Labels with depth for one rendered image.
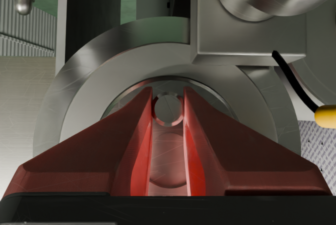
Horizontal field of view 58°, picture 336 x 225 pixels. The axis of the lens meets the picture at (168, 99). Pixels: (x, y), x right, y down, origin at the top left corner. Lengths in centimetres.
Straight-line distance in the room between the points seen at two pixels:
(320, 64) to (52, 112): 15
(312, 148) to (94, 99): 29
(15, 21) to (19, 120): 321
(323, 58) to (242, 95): 6
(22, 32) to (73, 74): 360
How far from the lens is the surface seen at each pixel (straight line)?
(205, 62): 15
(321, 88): 19
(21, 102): 54
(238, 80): 16
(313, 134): 40
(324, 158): 38
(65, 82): 18
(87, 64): 17
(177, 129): 15
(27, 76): 54
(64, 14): 19
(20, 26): 377
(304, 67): 18
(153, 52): 16
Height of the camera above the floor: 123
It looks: 3 degrees down
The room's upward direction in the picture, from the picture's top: 179 degrees counter-clockwise
